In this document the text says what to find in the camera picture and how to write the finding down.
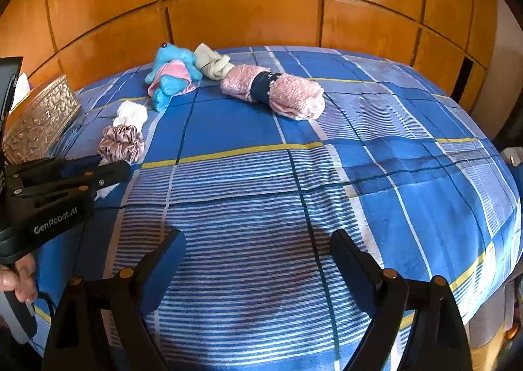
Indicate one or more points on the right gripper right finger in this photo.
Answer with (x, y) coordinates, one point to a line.
(379, 292)

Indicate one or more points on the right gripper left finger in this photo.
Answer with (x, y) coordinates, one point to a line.
(138, 291)

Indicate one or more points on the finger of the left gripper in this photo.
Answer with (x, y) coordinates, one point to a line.
(102, 176)
(50, 169)

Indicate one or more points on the person's left hand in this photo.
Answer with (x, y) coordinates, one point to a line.
(20, 280)

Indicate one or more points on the silver embossed tissue box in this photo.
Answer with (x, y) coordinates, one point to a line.
(39, 121)

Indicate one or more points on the pink satin scrunchie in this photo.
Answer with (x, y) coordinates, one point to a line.
(122, 142)

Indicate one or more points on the white folded cloth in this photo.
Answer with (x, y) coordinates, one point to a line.
(130, 113)

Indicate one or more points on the blue plush toy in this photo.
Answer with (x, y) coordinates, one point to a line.
(173, 73)

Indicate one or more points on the blue plaid bed cover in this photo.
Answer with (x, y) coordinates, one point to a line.
(392, 160)

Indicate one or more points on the wooden headboard panel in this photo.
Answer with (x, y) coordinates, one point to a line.
(450, 42)

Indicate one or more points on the beige satin scrunchie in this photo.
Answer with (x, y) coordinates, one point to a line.
(211, 64)

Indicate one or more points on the pink fuzzy rolled towel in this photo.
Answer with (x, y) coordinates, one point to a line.
(292, 96)

